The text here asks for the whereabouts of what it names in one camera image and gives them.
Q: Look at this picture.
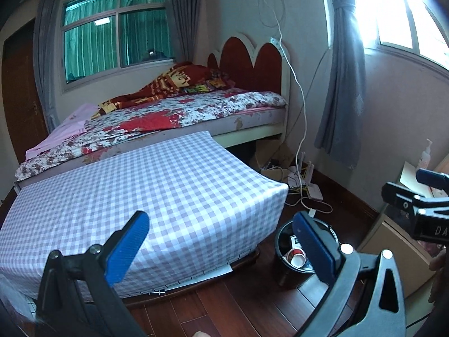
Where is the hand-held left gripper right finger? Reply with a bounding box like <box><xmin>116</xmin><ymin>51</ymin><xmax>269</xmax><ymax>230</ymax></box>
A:
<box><xmin>292</xmin><ymin>211</ymin><xmax>407</xmax><ymax>337</ymax></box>

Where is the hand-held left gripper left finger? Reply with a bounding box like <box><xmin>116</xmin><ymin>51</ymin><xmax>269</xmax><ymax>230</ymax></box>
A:
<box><xmin>35</xmin><ymin>211</ymin><xmax>151</xmax><ymax>337</ymax></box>

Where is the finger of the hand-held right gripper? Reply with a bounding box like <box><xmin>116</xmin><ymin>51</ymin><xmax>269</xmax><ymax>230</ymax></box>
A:
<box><xmin>416</xmin><ymin>168</ymin><xmax>449</xmax><ymax>192</ymax></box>
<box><xmin>382</xmin><ymin>181</ymin><xmax>426</xmax><ymax>218</ymax></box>

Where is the red paper cup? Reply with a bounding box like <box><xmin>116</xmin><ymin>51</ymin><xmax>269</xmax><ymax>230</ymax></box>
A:
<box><xmin>283</xmin><ymin>247</ymin><xmax>306</xmax><ymax>268</ymax></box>

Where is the black plastic bucket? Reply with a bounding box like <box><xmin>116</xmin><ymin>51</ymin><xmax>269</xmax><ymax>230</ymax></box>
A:
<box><xmin>273</xmin><ymin>218</ymin><xmax>339</xmax><ymax>290</ymax></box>

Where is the person's right hand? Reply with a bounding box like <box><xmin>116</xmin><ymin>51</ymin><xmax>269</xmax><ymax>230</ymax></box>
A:
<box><xmin>429</xmin><ymin>252</ymin><xmax>449</xmax><ymax>304</ymax></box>

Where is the pump bottle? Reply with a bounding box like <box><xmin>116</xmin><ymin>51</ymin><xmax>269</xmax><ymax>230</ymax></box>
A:
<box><xmin>417</xmin><ymin>138</ymin><xmax>434</xmax><ymax>171</ymax></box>

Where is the white router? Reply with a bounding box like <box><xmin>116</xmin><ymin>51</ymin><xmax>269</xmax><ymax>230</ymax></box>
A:
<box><xmin>288</xmin><ymin>151</ymin><xmax>323</xmax><ymax>201</ymax></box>

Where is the purple checkered tablecloth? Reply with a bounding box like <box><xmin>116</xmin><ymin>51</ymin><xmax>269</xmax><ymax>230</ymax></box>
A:
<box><xmin>0</xmin><ymin>131</ymin><xmax>289</xmax><ymax>318</ymax></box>

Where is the small cardboard box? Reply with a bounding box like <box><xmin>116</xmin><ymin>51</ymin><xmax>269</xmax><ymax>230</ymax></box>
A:
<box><xmin>261</xmin><ymin>167</ymin><xmax>292</xmax><ymax>183</ymax></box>

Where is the tied blue grey curtain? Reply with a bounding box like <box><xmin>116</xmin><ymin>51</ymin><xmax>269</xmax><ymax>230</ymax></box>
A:
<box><xmin>314</xmin><ymin>0</ymin><xmax>367</xmax><ymax>171</ymax></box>

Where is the pink cloth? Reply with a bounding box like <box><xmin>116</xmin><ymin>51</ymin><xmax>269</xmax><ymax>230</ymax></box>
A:
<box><xmin>26</xmin><ymin>103</ymin><xmax>93</xmax><ymax>158</ymax></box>

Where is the floral quilt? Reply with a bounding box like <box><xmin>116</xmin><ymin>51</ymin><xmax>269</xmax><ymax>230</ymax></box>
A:
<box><xmin>16</xmin><ymin>90</ymin><xmax>288</xmax><ymax>179</ymax></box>

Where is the bright window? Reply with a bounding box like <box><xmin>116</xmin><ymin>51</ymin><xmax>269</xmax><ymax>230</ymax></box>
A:
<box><xmin>354</xmin><ymin>0</ymin><xmax>449</xmax><ymax>71</ymax></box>

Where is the red patterned blanket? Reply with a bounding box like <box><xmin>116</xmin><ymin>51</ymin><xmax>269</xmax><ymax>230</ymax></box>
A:
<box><xmin>93</xmin><ymin>61</ymin><xmax>235</xmax><ymax>115</ymax></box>

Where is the colourful pillow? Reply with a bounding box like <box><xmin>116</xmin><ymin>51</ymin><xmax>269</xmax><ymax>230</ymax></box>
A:
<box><xmin>184</xmin><ymin>81</ymin><xmax>228</xmax><ymax>94</ymax></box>

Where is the brown wooden door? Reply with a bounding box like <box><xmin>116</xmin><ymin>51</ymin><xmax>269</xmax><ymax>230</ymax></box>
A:
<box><xmin>2</xmin><ymin>17</ymin><xmax>48</xmax><ymax>164</ymax></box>

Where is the grey sheer curtain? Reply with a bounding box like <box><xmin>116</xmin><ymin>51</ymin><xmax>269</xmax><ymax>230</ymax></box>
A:
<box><xmin>33</xmin><ymin>0</ymin><xmax>65</xmax><ymax>134</ymax></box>

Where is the bed with red headboard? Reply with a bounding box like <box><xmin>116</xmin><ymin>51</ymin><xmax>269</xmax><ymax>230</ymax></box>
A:
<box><xmin>14</xmin><ymin>32</ymin><xmax>292</xmax><ymax>190</ymax></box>

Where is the window with green curtain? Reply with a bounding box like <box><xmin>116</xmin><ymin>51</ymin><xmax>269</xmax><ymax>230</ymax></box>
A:
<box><xmin>61</xmin><ymin>0</ymin><xmax>176</xmax><ymax>94</ymax></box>

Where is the white cable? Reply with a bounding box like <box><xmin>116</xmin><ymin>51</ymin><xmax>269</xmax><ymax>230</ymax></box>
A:
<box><xmin>258</xmin><ymin>0</ymin><xmax>334</xmax><ymax>215</ymax></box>

